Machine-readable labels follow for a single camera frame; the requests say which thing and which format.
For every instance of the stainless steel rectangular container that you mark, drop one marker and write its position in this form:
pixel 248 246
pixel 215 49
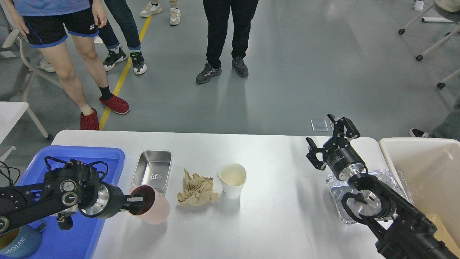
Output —
pixel 153 168

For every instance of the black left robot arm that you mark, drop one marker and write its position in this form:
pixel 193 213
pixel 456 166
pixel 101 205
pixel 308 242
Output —
pixel 68 186

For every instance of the brown paper in bin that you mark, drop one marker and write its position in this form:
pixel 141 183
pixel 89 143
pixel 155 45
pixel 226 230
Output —
pixel 443 235

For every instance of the beige plastic bin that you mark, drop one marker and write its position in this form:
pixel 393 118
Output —
pixel 431 170

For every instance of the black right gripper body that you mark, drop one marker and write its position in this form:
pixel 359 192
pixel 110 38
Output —
pixel 342 159

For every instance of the blue plastic tray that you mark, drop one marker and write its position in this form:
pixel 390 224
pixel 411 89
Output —
pixel 79 242

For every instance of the white rolling chair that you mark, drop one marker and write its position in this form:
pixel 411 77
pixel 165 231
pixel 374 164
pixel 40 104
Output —
pixel 427 33

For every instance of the person in blue shirt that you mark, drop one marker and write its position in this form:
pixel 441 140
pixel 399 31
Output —
pixel 47 24

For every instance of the pink mug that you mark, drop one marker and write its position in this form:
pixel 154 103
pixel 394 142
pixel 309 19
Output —
pixel 155 209

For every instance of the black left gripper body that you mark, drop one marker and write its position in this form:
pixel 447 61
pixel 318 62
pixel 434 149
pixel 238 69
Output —
pixel 110 200

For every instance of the person in grey jeans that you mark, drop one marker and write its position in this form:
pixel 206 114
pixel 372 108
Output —
pixel 448 129

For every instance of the crumpled brown paper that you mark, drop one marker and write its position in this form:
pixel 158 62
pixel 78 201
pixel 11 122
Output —
pixel 198 190

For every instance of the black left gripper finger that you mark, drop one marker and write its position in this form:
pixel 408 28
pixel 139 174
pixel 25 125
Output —
pixel 136 208
pixel 136 199

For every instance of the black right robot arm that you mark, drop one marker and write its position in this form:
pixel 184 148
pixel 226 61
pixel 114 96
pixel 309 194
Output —
pixel 402 231

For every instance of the white paper cup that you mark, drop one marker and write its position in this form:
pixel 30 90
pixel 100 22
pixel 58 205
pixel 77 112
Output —
pixel 232 177

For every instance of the aluminium foil tray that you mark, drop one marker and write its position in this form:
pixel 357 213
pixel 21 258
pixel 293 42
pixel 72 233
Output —
pixel 339 188

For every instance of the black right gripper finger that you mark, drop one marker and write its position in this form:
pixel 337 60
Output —
pixel 312 155
pixel 344 130

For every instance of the blue HOME mug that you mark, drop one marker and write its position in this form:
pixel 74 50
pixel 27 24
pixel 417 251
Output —
pixel 22 242

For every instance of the person in beige trousers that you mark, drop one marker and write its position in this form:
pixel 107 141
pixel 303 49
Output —
pixel 153 8

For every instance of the clear floor plate left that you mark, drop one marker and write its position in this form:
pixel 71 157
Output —
pixel 319 125

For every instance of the person in dark jeans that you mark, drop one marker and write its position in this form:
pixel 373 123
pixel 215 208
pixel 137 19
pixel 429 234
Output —
pixel 123 16

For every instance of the person in black trousers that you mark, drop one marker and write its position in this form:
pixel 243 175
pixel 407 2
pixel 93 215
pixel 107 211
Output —
pixel 217 13

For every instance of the white side table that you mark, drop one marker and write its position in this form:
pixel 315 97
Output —
pixel 13 139

